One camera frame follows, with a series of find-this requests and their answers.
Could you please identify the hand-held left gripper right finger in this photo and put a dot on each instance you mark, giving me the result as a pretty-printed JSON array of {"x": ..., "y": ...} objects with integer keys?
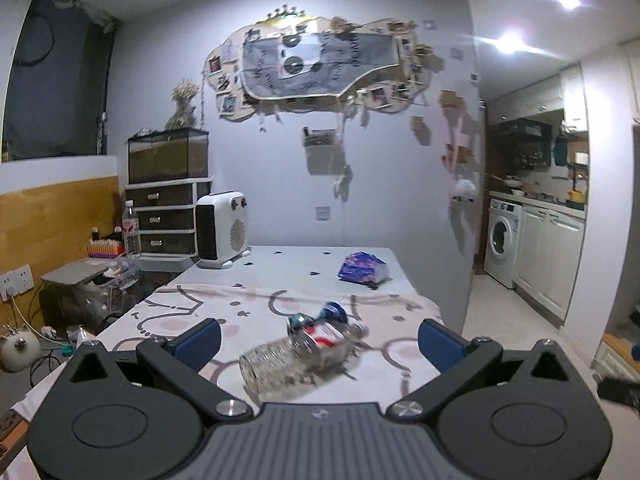
[{"x": 442, "y": 345}]

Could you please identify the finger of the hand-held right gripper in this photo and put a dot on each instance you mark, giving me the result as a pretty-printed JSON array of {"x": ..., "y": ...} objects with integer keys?
[{"x": 620, "y": 390}]

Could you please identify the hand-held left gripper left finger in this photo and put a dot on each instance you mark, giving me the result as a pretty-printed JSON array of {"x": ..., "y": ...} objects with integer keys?
[{"x": 197, "y": 345}]

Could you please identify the clear ribbed plastic bottle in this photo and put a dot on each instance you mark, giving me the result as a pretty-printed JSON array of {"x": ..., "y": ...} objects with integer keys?
[{"x": 272, "y": 370}]

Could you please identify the red label plastic bottle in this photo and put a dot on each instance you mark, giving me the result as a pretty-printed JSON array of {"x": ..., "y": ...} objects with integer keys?
[{"x": 327, "y": 342}]

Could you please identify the crushed blue can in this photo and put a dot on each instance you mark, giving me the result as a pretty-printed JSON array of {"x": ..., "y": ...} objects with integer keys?
[{"x": 320, "y": 317}]

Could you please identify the white printed tablecloth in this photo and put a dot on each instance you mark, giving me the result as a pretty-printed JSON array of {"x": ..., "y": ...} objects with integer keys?
[{"x": 200, "y": 305}]

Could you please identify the clear plastic desk organizer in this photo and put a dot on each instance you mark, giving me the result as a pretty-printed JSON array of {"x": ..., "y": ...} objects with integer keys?
[{"x": 112, "y": 290}]

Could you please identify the blue snack packet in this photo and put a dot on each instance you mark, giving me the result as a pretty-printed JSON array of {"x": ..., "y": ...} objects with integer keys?
[{"x": 362, "y": 267}]

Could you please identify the white fan heater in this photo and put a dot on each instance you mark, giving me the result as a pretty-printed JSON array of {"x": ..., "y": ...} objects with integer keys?
[{"x": 222, "y": 230}]

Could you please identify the white washing machine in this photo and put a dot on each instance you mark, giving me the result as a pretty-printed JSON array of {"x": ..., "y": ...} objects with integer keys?
[{"x": 502, "y": 240}]

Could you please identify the white drawer cabinet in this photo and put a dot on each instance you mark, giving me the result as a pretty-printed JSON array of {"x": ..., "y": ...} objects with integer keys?
[{"x": 167, "y": 220}]

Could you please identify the red label water bottle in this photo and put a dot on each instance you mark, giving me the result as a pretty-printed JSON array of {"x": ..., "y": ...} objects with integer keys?
[{"x": 132, "y": 232}]

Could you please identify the box of coloured pens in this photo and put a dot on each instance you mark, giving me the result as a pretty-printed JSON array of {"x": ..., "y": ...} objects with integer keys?
[{"x": 105, "y": 249}]

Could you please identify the white kitchen base cabinets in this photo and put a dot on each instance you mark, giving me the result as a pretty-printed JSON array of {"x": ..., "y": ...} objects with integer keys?
[{"x": 547, "y": 260}]

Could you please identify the grey laptop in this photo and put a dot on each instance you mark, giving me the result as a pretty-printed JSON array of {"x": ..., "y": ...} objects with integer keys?
[{"x": 75, "y": 272}]

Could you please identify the glass terrarium tank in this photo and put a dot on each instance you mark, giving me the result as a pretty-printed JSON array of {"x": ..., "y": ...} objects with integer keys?
[{"x": 167, "y": 157}]

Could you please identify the black range hood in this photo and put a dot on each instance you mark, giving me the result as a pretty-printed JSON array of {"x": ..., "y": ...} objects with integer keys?
[{"x": 520, "y": 129}]

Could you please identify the dried flower bouquet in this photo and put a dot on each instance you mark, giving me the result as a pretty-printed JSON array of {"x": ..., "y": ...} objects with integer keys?
[{"x": 184, "y": 105}]

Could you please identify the dark window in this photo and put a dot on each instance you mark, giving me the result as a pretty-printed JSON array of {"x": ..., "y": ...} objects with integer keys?
[{"x": 55, "y": 80}]

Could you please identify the round ceiling light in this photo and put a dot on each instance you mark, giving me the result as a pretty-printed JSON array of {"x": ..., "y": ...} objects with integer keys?
[
  {"x": 568, "y": 1},
  {"x": 509, "y": 42}
]

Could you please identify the white plush wall ornament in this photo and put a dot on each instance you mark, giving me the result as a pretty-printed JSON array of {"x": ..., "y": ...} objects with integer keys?
[{"x": 464, "y": 190}]

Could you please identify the white wall switch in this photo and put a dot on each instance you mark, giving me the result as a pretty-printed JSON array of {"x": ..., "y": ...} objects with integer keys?
[{"x": 323, "y": 213}]

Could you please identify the white wall socket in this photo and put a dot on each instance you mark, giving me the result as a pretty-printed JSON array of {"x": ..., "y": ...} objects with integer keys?
[{"x": 16, "y": 284}]

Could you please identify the hanging wall pocket holder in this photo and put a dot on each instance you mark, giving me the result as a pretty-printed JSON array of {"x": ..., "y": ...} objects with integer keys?
[{"x": 322, "y": 150}]

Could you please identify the white kitchen wall cabinets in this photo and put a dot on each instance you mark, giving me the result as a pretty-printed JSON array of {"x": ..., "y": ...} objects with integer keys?
[{"x": 540, "y": 92}]

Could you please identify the cloud-shaped photo wall board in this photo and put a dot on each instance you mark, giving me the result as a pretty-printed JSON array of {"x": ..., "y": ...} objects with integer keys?
[{"x": 320, "y": 62}]

